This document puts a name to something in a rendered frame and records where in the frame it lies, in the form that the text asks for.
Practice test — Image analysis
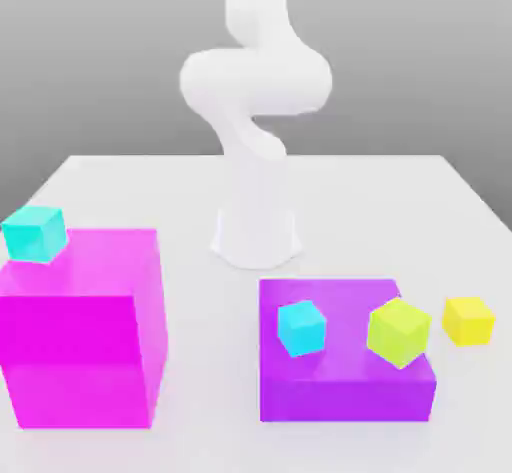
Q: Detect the small sky blue cube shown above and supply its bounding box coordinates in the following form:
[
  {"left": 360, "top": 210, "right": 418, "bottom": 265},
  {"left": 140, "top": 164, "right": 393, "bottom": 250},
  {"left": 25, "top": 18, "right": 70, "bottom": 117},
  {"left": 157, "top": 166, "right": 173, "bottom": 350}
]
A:
[{"left": 276, "top": 299, "right": 328, "bottom": 359}]

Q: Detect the small lime green cube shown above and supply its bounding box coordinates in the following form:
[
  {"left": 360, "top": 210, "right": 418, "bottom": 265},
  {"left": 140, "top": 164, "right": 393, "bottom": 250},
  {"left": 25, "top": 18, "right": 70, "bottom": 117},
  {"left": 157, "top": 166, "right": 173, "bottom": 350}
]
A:
[{"left": 366, "top": 297, "right": 434, "bottom": 371}]

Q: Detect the small turquoise cube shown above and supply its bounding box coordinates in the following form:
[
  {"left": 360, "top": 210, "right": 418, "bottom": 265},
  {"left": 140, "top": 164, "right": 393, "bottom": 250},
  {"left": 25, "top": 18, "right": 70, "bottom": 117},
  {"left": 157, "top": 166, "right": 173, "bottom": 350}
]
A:
[{"left": 0, "top": 205, "right": 70, "bottom": 265}]

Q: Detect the small yellow cube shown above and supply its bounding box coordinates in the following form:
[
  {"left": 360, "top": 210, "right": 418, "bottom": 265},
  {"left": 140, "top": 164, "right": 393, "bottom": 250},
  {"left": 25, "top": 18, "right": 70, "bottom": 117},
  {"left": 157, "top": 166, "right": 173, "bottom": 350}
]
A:
[{"left": 441, "top": 295, "right": 497, "bottom": 348}]

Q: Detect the large purple box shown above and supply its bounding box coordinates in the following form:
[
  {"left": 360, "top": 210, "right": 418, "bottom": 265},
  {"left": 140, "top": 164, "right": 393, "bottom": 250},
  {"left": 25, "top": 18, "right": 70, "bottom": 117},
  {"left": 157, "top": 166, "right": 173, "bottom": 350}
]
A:
[{"left": 258, "top": 277, "right": 438, "bottom": 424}]

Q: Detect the large magenta box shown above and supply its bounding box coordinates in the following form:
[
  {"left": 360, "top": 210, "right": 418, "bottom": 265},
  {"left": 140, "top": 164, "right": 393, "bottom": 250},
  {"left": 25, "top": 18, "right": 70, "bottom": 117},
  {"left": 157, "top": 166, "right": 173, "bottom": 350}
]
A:
[{"left": 0, "top": 227, "right": 169, "bottom": 431}]

